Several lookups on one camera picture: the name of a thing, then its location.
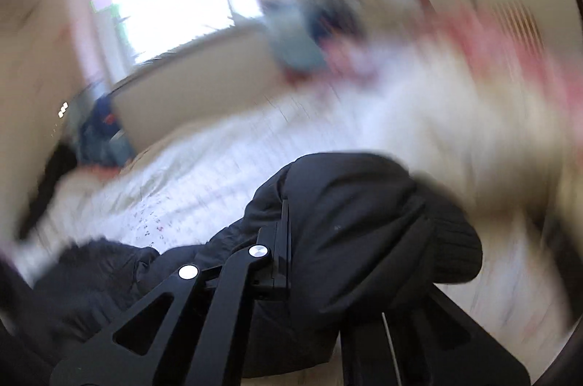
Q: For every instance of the black garment by wall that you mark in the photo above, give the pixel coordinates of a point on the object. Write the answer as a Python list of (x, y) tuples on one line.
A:
[(62, 161)]

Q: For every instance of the white cherry print bedsheet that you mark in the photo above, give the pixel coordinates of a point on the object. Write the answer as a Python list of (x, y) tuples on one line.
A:
[(493, 143)]

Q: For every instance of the pink floral blanket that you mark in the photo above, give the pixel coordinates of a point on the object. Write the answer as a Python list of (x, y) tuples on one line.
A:
[(500, 43)]

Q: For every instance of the right blue cartoon curtain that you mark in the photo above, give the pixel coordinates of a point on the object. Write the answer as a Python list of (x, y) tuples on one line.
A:
[(299, 30)]

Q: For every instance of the blue cartoon curtain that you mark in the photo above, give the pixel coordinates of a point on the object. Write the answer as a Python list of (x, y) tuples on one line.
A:
[(101, 139), (299, 30)]

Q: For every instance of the left blue cartoon curtain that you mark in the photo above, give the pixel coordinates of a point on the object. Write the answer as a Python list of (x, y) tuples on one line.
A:
[(101, 139)]

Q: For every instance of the black puffer jacket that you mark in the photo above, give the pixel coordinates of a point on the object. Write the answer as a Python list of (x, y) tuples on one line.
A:
[(364, 235)]

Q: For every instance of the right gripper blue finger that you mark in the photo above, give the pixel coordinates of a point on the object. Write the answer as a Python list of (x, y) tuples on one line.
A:
[(275, 274)]

